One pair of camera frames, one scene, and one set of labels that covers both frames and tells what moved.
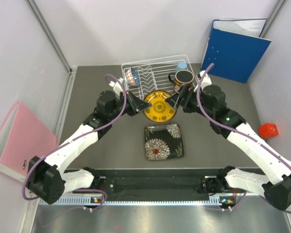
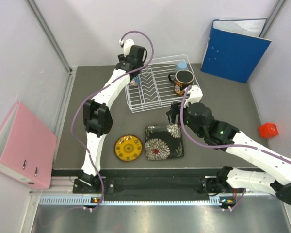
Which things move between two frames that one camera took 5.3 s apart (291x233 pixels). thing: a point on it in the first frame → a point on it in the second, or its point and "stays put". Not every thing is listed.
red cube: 267,130 stays put
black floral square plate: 163,141 stays put
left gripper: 137,104 → 121,58
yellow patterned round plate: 160,111 → 128,148
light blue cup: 181,65 stays put
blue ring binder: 234,46 stays put
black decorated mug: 181,77 stays put
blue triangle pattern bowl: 132,77 stays put
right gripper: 187,93 → 171,113
